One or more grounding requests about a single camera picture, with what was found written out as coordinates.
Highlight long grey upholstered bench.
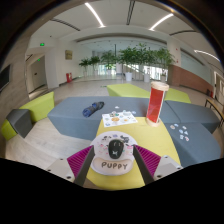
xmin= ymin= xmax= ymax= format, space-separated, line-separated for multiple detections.
xmin=47 ymin=95 xmax=152 ymax=142

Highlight folded dark blue umbrella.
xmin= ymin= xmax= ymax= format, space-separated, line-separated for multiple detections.
xmin=82 ymin=101 xmax=106 ymax=119

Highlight dark grey upholstered stool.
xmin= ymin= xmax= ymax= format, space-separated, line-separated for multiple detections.
xmin=5 ymin=108 xmax=33 ymax=139

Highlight white picture sticker sheet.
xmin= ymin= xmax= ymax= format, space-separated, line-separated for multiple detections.
xmin=101 ymin=110 xmax=139 ymax=128

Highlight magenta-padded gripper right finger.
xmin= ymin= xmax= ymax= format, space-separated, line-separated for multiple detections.
xmin=132 ymin=144 xmax=184 ymax=186

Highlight white cartoon-print mouse pad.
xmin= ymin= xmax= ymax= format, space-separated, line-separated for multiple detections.
xmin=89 ymin=133 xmax=138 ymax=177

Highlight dark wall screen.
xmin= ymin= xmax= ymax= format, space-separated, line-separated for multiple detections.
xmin=0 ymin=64 xmax=11 ymax=93

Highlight wooden-framed chair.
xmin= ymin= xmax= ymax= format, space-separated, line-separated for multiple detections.
xmin=203 ymin=97 xmax=224 ymax=129

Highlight group of potted plants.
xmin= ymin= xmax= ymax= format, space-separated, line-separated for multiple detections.
xmin=78 ymin=43 xmax=176 ymax=84

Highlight red liquid timer wooden ends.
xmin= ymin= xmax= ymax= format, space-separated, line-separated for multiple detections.
xmin=145 ymin=80 xmax=170 ymax=128

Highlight ceiling strip lights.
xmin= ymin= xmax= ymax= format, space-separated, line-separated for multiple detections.
xmin=84 ymin=2 xmax=221 ymax=63

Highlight yellow-green upholstered bench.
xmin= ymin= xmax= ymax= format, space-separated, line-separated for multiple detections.
xmin=106 ymin=82 xmax=152 ymax=99
xmin=164 ymin=87 xmax=193 ymax=105
xmin=0 ymin=91 xmax=56 ymax=141

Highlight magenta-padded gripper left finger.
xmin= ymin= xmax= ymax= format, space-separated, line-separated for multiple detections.
xmin=45 ymin=144 xmax=96 ymax=188

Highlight framed wall picture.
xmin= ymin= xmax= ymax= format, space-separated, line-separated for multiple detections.
xmin=64 ymin=49 xmax=74 ymax=61

